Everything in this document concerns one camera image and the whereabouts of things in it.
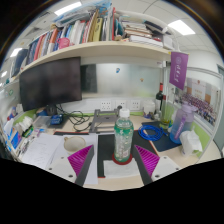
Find small blue electronic device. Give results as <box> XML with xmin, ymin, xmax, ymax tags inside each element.
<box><xmin>49</xmin><ymin>114</ymin><xmax>65</xmax><ymax>126</ymax></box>

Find grey door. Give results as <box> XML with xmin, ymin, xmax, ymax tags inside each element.
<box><xmin>213</xmin><ymin>64</ymin><xmax>224</xmax><ymax>156</ymax></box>

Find dark rectangular panel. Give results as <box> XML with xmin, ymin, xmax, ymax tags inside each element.
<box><xmin>80</xmin><ymin>64</ymin><xmax>98</xmax><ymax>94</ymax></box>

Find clear plastic box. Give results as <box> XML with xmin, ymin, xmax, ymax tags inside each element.
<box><xmin>33</xmin><ymin>115</ymin><xmax>52</xmax><ymax>130</ymax></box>

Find blue coiled cable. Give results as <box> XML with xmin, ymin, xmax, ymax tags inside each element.
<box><xmin>138</xmin><ymin>123</ymin><xmax>168</xmax><ymax>143</ymax></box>

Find white tissue pack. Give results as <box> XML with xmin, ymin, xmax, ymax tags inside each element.
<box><xmin>19</xmin><ymin>115</ymin><xmax>34</xmax><ymax>133</ymax></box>

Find green glass vase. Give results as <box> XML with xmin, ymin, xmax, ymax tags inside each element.
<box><xmin>159</xmin><ymin>101</ymin><xmax>175</xmax><ymax>130</ymax></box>

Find dark wine bottle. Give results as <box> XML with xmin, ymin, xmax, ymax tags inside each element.
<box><xmin>155</xmin><ymin>83</ymin><xmax>165</xmax><ymax>113</ymax></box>

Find group photo poster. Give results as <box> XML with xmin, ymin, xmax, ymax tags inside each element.
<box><xmin>173</xmin><ymin>78</ymin><xmax>221</xmax><ymax>128</ymax></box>

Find grey metal laptop stand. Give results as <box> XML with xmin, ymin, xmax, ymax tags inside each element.
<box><xmin>89</xmin><ymin>108</ymin><xmax>121</xmax><ymax>134</ymax></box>

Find white paper napkin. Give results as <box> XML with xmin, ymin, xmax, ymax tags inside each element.
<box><xmin>103</xmin><ymin>158</ymin><xmax>141</xmax><ymax>179</ymax></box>

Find blue printed box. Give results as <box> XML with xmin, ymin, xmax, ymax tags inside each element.
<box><xmin>8</xmin><ymin>128</ymin><xmax>23</xmax><ymax>149</ymax></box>

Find purple translucent water jug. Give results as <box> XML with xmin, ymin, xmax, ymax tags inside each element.
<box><xmin>169</xmin><ymin>102</ymin><xmax>196</xmax><ymax>145</ymax></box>

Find purple hanging pennant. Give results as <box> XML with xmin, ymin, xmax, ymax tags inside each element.
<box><xmin>168</xmin><ymin>51</ymin><xmax>190</xmax><ymax>91</ymax></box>

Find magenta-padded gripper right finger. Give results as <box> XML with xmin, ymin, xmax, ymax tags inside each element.
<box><xmin>133</xmin><ymin>144</ymin><xmax>183</xmax><ymax>186</ymax></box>

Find black cable tangle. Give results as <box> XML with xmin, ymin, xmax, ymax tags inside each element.
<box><xmin>56</xmin><ymin>104</ymin><xmax>94</xmax><ymax>133</ymax></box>

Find cream ceramic mug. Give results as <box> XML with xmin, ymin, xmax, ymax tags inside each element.
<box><xmin>63</xmin><ymin>135</ymin><xmax>87</xmax><ymax>155</ymax></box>

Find white wall socket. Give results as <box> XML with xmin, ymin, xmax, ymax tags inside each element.
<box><xmin>129</xmin><ymin>99</ymin><xmax>142</xmax><ymax>110</ymax></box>
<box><xmin>115</xmin><ymin>99</ymin><xmax>128</xmax><ymax>110</ymax></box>
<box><xmin>99</xmin><ymin>99</ymin><xmax>113</xmax><ymax>112</ymax></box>

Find written white paper sheet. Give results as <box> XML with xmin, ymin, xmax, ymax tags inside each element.
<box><xmin>20</xmin><ymin>133</ymin><xmax>64</xmax><ymax>169</ymax></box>

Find blank white paper sheet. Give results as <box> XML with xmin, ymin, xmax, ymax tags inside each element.
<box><xmin>49</xmin><ymin>133</ymin><xmax>100</xmax><ymax>186</ymax></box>

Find black computer monitor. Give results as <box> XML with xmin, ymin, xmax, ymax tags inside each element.
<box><xmin>18</xmin><ymin>56</ymin><xmax>83</xmax><ymax>113</ymax></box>

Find white round jar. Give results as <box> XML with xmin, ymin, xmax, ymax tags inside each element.
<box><xmin>143</xmin><ymin>99</ymin><xmax>156</xmax><ymax>116</ymax></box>

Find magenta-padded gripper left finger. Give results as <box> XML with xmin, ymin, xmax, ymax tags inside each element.
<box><xmin>45</xmin><ymin>144</ymin><xmax>95</xmax><ymax>187</ymax></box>

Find ceiling light panels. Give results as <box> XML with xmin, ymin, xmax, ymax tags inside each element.
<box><xmin>0</xmin><ymin>1</ymin><xmax>196</xmax><ymax>79</ymax></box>

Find black desk mat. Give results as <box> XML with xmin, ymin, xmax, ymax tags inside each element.
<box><xmin>96</xmin><ymin>131</ymin><xmax>183</xmax><ymax>179</ymax></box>

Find green-labelled clear drink bottle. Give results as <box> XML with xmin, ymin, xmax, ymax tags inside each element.
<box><xmin>113</xmin><ymin>108</ymin><xmax>135</xmax><ymax>164</ymax></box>

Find wall shelf with books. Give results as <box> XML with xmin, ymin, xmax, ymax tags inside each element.
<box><xmin>8</xmin><ymin>0</ymin><xmax>178</xmax><ymax>84</ymax></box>

